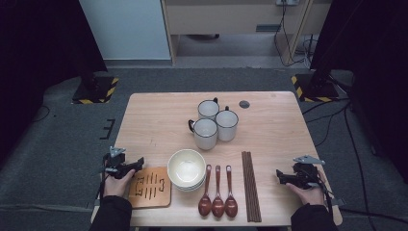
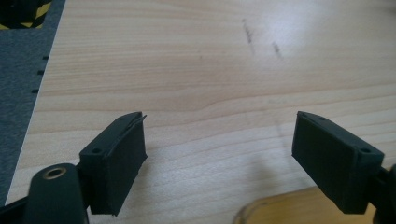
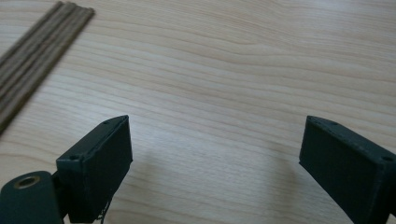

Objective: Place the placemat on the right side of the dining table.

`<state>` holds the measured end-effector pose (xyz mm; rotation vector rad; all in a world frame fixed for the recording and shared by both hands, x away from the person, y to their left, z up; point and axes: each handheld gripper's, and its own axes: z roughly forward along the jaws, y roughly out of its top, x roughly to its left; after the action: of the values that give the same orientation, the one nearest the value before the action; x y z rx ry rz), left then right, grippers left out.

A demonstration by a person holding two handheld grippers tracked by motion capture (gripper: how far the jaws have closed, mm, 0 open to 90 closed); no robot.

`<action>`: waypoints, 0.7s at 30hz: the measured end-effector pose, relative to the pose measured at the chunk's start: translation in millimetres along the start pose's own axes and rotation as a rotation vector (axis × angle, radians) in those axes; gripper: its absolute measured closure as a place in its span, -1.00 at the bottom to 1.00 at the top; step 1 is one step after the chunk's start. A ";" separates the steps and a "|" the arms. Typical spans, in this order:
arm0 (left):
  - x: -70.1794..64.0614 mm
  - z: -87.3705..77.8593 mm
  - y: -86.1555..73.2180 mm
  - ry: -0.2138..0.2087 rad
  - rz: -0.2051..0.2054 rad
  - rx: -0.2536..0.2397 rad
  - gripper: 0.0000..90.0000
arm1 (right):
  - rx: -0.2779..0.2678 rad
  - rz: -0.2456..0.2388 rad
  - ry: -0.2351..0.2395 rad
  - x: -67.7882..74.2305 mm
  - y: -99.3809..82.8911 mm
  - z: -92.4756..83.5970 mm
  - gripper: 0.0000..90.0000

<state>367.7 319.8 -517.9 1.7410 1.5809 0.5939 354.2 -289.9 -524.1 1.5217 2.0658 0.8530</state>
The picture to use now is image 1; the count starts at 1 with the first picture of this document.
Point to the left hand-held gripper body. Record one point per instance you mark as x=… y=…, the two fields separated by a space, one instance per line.
x=115 y=165

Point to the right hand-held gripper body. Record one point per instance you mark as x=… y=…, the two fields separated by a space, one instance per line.
x=306 y=174

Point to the engraved wooden coaster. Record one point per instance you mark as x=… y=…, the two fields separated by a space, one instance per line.
x=149 y=189

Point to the row of brown chopsticks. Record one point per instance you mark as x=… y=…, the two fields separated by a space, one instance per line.
x=250 y=192

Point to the reddish brown wooden spoon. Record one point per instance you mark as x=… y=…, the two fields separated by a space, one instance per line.
x=218 y=207
x=204 y=205
x=231 y=207

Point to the person's left hand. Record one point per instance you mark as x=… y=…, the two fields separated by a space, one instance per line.
x=115 y=187

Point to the person's right hand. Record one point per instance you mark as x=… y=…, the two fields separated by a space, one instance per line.
x=309 y=196

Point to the grey tape piece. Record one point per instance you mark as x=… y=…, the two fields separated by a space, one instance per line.
x=339 y=202
x=93 y=204

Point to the white enamel mug black rim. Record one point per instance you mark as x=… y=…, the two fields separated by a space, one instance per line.
x=205 y=131
x=208 y=109
x=226 y=123

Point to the black yellow striped stand base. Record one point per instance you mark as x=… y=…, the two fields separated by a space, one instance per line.
x=316 y=93
x=96 y=91

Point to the black curtain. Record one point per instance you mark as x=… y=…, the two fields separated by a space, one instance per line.
x=378 y=64
x=38 y=48

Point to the white panel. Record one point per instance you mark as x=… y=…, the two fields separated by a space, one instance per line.
x=125 y=29

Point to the dark round chair base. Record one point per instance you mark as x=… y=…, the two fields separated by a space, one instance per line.
x=202 y=37

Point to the grey vent slot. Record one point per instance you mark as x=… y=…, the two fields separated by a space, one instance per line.
x=267 y=28

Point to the light wooden desk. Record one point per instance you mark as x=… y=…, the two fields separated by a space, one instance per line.
x=224 y=19

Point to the white power strip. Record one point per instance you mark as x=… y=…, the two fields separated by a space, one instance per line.
x=287 y=2

